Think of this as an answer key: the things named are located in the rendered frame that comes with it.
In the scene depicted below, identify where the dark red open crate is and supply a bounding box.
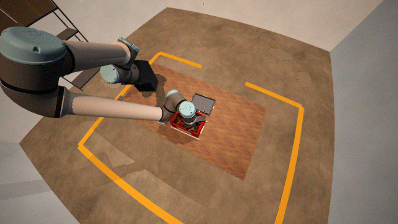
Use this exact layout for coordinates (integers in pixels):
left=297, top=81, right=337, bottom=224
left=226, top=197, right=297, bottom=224
left=172, top=112, right=205, bottom=138

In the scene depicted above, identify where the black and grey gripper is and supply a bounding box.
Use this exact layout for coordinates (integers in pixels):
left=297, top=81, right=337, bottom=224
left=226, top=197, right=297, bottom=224
left=183, top=121, right=197, bottom=130

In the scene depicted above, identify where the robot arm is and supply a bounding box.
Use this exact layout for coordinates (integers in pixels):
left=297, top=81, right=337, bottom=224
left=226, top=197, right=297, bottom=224
left=0, top=27, right=206, bottom=124

